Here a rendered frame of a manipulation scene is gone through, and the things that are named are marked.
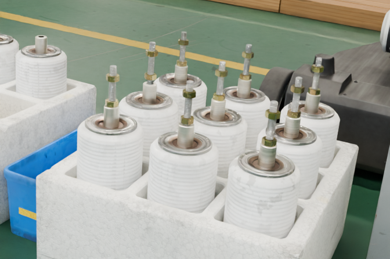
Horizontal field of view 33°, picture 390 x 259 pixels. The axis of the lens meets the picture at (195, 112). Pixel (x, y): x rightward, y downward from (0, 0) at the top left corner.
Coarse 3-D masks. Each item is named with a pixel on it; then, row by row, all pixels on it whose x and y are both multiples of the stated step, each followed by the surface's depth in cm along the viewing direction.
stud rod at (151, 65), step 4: (152, 44) 101; (152, 48) 101; (152, 60) 102; (148, 64) 103; (152, 64) 102; (148, 68) 103; (152, 68) 103; (148, 72) 103; (152, 72) 103; (148, 80) 103; (152, 80) 103; (152, 84) 104
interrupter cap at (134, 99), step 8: (128, 96) 105; (136, 96) 106; (160, 96) 107; (168, 96) 106; (128, 104) 103; (136, 104) 103; (144, 104) 103; (152, 104) 104; (160, 104) 103; (168, 104) 103
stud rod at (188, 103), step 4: (188, 84) 87; (192, 84) 87; (188, 88) 87; (192, 88) 87; (188, 100) 88; (188, 104) 88; (188, 108) 88; (184, 112) 89; (188, 112) 88; (184, 116) 89; (188, 116) 89; (184, 124) 89
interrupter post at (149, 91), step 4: (144, 84) 103; (148, 84) 103; (156, 84) 104; (144, 88) 103; (148, 88) 103; (152, 88) 103; (156, 88) 104; (144, 92) 104; (148, 92) 103; (152, 92) 103; (156, 92) 104; (144, 96) 104; (148, 96) 104; (152, 96) 104; (144, 100) 104; (148, 100) 104; (152, 100) 104
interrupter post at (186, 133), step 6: (180, 126) 89; (186, 126) 89; (192, 126) 89; (180, 132) 89; (186, 132) 89; (192, 132) 89; (180, 138) 89; (186, 138) 89; (192, 138) 90; (180, 144) 90; (186, 144) 90; (192, 144) 90
